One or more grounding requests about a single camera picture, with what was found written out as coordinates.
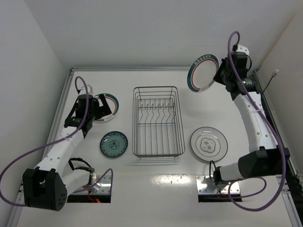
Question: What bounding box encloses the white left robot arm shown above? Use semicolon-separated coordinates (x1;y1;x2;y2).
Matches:
22;88;112;211

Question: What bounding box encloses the white plate with flower motif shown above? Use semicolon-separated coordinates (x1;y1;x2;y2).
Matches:
190;127;228;162

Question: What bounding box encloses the black cable left base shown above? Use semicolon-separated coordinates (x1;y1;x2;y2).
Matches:
68;157;95;185

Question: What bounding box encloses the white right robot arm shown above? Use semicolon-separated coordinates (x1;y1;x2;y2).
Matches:
213;44;290;184

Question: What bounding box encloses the blue patterned small plate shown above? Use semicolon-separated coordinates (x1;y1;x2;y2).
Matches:
99;131;128;158

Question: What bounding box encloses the green red rimmed plate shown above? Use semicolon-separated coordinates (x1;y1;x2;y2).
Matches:
95;93;119;123
187;53;219;93

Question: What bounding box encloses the metal wire dish rack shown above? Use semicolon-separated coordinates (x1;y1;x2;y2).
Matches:
132;86;185;158

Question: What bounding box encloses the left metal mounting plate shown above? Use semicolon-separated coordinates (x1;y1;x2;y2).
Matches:
81;174;112;195

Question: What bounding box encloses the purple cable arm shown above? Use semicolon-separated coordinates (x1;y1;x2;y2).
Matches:
0;76;114;208
227;31;286;211

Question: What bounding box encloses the black hanging usb cable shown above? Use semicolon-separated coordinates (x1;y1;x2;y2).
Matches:
260;69;280;95

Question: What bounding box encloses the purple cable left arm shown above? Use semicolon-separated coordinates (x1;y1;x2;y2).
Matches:
0;76;114;208

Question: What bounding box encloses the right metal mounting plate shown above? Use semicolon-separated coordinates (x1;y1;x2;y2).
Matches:
196;175;231;196

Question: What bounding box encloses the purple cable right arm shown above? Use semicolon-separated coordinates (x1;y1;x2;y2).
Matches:
227;31;286;211

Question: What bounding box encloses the metal mounting plate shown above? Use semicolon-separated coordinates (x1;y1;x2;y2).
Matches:
81;174;112;195
196;175;231;196

